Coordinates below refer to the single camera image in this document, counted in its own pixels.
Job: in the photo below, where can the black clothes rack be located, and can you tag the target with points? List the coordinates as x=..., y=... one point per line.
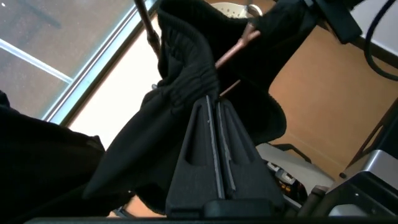
x=149, y=28

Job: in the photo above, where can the white laundry basket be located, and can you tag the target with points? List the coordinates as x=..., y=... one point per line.
x=231, y=9

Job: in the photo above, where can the window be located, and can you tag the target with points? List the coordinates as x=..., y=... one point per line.
x=46, y=46

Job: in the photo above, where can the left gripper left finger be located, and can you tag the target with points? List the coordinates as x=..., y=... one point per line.
x=192, y=177

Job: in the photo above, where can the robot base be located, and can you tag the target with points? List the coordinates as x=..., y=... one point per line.
x=373, y=186

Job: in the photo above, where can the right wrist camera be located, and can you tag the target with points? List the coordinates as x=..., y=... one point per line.
x=339, y=18

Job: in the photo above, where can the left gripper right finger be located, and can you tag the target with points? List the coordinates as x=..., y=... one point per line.
x=252, y=177

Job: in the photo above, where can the pink clothes hanger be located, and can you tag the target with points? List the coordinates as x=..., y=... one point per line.
x=236, y=48

